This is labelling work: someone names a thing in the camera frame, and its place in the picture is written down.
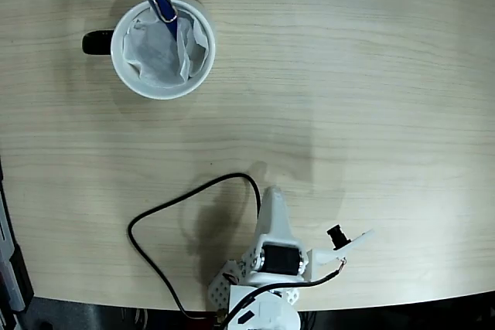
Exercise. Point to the white gripper with black servo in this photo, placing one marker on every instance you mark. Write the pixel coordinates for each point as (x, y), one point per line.
(281, 259)

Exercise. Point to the blue pen with silver clip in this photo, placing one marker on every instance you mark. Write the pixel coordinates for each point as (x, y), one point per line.
(162, 5)

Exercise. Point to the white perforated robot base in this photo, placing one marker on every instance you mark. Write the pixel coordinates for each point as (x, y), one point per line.
(218, 289)

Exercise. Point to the crumpled white paper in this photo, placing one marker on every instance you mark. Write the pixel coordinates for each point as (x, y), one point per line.
(154, 55)

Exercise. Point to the black camera on white mount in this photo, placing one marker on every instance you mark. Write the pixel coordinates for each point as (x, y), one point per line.
(326, 254)

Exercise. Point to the grey metal frame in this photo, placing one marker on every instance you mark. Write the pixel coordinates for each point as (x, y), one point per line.
(7, 268)

